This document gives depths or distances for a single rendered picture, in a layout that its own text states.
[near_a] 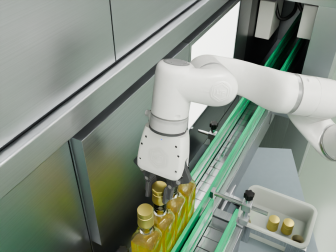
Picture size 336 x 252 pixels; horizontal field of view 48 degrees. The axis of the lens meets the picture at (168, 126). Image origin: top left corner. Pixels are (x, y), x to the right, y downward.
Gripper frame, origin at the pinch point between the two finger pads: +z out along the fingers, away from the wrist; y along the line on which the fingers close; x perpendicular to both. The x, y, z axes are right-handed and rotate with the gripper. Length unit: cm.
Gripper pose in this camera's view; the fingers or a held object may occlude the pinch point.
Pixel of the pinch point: (159, 189)
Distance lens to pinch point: 82.5
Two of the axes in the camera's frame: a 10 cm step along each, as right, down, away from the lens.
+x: 4.5, -3.3, 8.3
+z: -1.2, 9.0, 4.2
